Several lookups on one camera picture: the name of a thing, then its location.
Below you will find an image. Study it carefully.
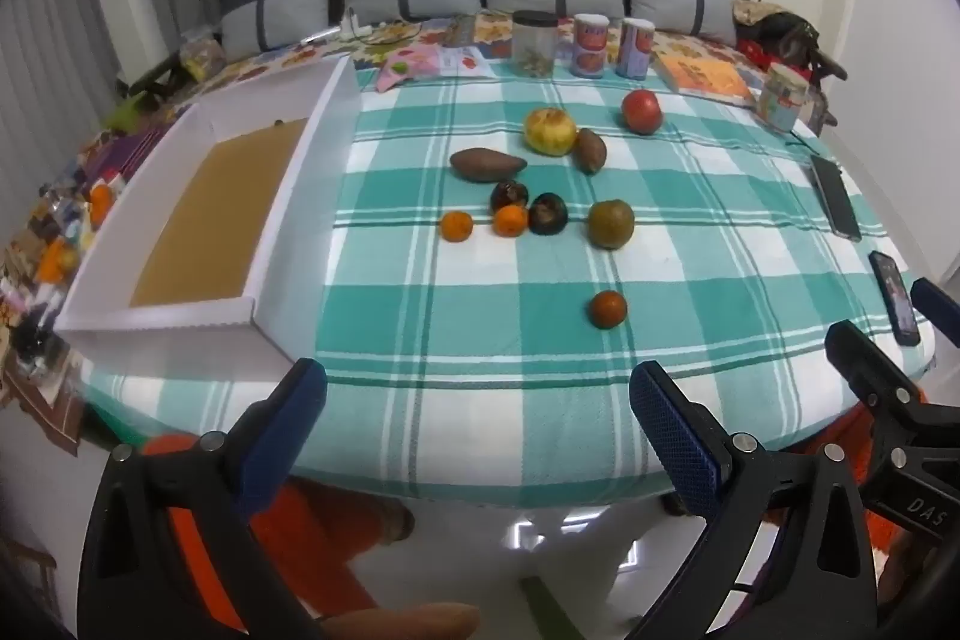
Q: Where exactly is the yellow apple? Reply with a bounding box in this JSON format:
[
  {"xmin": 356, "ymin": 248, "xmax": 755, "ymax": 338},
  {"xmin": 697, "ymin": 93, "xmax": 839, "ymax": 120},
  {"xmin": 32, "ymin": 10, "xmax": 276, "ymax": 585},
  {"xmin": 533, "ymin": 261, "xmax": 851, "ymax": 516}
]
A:
[{"xmin": 523, "ymin": 107, "xmax": 578, "ymax": 157}]

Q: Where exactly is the long sweet potato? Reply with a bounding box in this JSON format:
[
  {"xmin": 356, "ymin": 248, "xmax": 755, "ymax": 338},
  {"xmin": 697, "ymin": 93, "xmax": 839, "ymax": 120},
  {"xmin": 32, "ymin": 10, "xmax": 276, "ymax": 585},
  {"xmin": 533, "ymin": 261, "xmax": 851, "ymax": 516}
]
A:
[{"xmin": 449, "ymin": 149, "xmax": 528, "ymax": 182}]

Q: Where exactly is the pile of colourful clutter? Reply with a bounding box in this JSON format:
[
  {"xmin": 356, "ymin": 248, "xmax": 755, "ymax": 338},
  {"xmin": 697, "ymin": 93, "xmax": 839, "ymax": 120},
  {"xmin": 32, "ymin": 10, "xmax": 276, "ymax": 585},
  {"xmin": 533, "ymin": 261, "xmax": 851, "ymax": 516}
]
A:
[{"xmin": 0, "ymin": 115, "xmax": 162, "ymax": 453}]

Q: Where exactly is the floral printed sheet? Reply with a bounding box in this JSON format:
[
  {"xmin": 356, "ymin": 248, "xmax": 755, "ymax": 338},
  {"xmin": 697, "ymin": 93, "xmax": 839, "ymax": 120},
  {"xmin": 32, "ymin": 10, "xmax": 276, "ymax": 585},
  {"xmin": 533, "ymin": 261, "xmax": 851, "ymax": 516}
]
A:
[{"xmin": 127, "ymin": 10, "xmax": 751, "ymax": 109}]

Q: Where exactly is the dark reddish orange mandarin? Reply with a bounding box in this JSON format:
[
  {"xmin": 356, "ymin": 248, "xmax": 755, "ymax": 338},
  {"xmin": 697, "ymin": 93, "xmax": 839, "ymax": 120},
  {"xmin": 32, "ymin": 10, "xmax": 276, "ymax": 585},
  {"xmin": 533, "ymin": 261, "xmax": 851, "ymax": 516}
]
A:
[{"xmin": 589, "ymin": 290, "xmax": 628, "ymax": 330}]

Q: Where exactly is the black bag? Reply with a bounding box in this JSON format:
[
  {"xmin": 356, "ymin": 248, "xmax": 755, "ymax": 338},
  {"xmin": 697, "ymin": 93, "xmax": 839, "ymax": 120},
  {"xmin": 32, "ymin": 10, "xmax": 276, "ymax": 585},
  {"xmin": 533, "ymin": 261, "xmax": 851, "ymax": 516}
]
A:
[{"xmin": 739, "ymin": 11, "xmax": 826, "ymax": 79}]

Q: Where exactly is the white cardboard box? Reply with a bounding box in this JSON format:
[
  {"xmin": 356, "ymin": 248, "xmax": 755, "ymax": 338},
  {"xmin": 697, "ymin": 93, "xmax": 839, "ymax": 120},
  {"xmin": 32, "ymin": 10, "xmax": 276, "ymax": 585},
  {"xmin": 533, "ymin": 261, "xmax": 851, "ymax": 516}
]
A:
[{"xmin": 54, "ymin": 53, "xmax": 362, "ymax": 378}]

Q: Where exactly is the dark purple mangosteen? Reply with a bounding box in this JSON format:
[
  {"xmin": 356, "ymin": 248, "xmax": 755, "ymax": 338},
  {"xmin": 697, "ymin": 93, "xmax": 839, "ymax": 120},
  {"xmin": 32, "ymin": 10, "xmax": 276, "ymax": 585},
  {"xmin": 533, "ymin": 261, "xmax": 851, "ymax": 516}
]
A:
[
  {"xmin": 490, "ymin": 179, "xmax": 530, "ymax": 214},
  {"xmin": 528, "ymin": 192, "xmax": 568, "ymax": 235}
]

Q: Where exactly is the yellow snack bag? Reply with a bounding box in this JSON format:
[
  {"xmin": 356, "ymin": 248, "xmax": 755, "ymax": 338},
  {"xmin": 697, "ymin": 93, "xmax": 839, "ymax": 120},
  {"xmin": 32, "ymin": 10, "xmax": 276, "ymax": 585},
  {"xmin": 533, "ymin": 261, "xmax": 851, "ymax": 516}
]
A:
[{"xmin": 178, "ymin": 34, "xmax": 226, "ymax": 80}]

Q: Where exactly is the white paper leaflet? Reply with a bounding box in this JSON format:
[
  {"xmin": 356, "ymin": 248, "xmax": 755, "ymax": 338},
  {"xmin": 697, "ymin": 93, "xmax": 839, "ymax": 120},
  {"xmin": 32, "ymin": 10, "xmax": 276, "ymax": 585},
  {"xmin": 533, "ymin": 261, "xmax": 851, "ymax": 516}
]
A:
[{"xmin": 435, "ymin": 47, "xmax": 490, "ymax": 77}]

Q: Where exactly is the person's orange trouser leg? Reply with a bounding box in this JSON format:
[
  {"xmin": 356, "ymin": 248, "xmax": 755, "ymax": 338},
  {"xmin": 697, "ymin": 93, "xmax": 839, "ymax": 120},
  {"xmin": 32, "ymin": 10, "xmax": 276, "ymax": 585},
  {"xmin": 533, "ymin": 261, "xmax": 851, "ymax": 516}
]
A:
[
  {"xmin": 142, "ymin": 434, "xmax": 417, "ymax": 633},
  {"xmin": 821, "ymin": 404, "xmax": 960, "ymax": 640}
]

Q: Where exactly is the red apple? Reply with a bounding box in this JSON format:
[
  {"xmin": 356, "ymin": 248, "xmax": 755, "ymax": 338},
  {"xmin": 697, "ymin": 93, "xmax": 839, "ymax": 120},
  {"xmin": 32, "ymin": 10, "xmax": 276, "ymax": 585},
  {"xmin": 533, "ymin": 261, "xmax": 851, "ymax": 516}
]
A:
[{"xmin": 621, "ymin": 89, "xmax": 664, "ymax": 135}]

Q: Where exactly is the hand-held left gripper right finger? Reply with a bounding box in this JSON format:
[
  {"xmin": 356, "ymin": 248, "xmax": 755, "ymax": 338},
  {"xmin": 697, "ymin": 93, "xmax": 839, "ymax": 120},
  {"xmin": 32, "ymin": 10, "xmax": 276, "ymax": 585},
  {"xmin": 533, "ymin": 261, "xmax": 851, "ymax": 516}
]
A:
[{"xmin": 628, "ymin": 361, "xmax": 878, "ymax": 640}]

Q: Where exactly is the clear jar with black lid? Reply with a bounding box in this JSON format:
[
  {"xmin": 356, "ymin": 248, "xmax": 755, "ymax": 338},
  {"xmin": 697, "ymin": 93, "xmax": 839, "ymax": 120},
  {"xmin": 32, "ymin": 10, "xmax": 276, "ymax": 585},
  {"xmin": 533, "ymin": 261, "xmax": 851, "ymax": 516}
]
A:
[{"xmin": 512, "ymin": 10, "xmax": 560, "ymax": 79}]

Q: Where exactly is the orange book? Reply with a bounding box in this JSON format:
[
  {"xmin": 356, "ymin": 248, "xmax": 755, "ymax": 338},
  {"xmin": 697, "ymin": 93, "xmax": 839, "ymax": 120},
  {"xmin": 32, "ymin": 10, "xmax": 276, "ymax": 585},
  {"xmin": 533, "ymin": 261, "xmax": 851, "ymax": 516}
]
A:
[{"xmin": 654, "ymin": 51, "xmax": 755, "ymax": 107}]

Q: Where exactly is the red label tin can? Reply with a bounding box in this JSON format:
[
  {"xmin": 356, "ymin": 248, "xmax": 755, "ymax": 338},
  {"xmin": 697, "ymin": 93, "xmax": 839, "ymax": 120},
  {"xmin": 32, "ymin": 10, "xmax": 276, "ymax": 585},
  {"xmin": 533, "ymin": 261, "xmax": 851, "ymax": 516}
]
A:
[
  {"xmin": 572, "ymin": 13, "xmax": 608, "ymax": 79},
  {"xmin": 617, "ymin": 17, "xmax": 656, "ymax": 79}
]

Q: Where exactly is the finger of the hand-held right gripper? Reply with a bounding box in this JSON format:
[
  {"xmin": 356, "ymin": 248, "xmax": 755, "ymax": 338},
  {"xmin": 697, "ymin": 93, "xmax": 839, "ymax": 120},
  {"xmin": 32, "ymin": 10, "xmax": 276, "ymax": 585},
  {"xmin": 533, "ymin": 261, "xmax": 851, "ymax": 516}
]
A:
[
  {"xmin": 910, "ymin": 278, "xmax": 960, "ymax": 348},
  {"xmin": 825, "ymin": 320, "xmax": 925, "ymax": 438}
]

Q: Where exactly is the small labelled glass jar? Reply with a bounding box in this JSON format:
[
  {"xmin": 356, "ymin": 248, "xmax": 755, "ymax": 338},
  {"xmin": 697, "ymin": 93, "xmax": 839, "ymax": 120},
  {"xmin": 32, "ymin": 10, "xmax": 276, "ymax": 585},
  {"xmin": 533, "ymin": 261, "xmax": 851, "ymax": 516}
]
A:
[{"xmin": 756, "ymin": 65, "xmax": 811, "ymax": 133}]

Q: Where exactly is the black smartphone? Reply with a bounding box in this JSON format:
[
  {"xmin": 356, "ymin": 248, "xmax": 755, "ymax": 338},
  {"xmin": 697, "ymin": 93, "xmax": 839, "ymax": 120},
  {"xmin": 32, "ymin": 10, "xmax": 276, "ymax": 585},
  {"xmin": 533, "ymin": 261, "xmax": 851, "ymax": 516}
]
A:
[{"xmin": 809, "ymin": 155, "xmax": 863, "ymax": 243}]

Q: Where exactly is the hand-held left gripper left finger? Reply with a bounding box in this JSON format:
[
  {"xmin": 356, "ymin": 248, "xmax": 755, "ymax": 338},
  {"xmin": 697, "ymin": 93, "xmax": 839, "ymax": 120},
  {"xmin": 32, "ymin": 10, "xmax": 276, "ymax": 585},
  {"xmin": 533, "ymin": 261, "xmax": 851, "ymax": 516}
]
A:
[{"xmin": 77, "ymin": 357, "xmax": 331, "ymax": 640}]

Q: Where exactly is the green brown pear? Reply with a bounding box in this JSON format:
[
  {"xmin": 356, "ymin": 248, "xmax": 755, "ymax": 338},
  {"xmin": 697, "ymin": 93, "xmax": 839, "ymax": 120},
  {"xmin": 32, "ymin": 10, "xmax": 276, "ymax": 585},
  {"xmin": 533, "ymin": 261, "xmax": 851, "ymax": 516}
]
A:
[{"xmin": 587, "ymin": 199, "xmax": 636, "ymax": 250}]

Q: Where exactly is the smartphone with patterned case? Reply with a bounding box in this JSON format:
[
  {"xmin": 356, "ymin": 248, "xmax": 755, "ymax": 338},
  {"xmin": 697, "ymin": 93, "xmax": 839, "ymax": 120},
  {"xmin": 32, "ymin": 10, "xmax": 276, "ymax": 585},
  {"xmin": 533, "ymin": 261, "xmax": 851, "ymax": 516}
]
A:
[{"xmin": 868, "ymin": 250, "xmax": 922, "ymax": 347}]

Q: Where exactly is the pink snack packet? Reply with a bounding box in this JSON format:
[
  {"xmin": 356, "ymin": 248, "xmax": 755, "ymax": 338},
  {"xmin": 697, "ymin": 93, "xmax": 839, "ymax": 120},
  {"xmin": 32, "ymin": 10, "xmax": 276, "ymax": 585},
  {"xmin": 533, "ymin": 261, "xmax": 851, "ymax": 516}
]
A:
[{"xmin": 375, "ymin": 46, "xmax": 442, "ymax": 92}]

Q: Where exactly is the small sweet potato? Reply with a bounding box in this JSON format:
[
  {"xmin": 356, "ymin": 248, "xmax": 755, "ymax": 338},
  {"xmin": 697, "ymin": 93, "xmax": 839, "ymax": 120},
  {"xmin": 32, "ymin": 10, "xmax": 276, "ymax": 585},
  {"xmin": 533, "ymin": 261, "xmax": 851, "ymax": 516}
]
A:
[{"xmin": 574, "ymin": 128, "xmax": 608, "ymax": 175}]

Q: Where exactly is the grey curtain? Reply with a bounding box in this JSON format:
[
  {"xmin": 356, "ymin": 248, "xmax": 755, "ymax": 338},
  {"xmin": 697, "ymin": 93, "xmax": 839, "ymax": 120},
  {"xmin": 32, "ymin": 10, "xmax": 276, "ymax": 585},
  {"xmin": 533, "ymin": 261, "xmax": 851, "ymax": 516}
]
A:
[{"xmin": 0, "ymin": 0, "xmax": 220, "ymax": 244}]

